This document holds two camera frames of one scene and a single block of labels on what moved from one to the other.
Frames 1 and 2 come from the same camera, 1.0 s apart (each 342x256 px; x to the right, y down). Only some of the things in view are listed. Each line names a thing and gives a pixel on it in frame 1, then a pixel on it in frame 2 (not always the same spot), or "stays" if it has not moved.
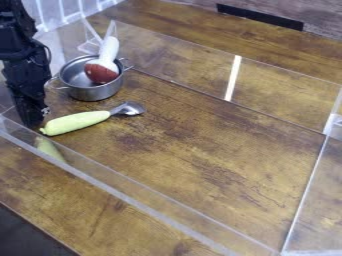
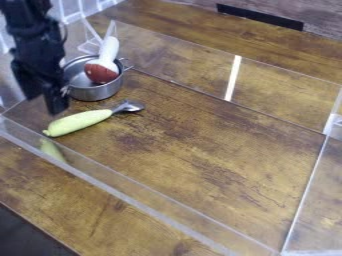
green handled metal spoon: x=75 y=122 stays
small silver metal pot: x=83 y=89 stays
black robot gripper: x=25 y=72 -> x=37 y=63
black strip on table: x=260 y=16 stays
